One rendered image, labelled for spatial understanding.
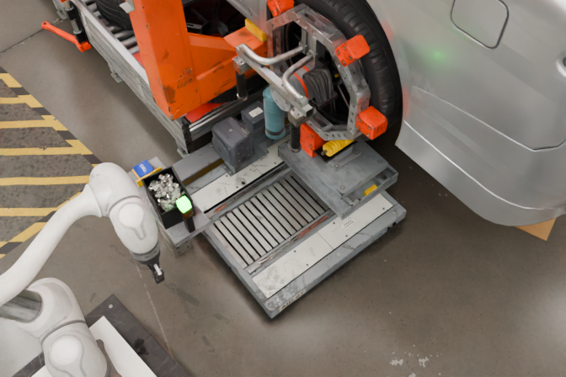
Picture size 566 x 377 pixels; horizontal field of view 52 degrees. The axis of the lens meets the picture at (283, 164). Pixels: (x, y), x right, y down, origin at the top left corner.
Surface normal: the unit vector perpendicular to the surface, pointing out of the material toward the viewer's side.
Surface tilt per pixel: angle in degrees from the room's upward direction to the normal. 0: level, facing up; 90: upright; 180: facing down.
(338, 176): 0
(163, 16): 90
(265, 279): 0
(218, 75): 90
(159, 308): 0
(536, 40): 90
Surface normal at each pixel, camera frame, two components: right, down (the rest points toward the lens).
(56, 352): 0.13, -0.49
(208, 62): 0.62, 0.63
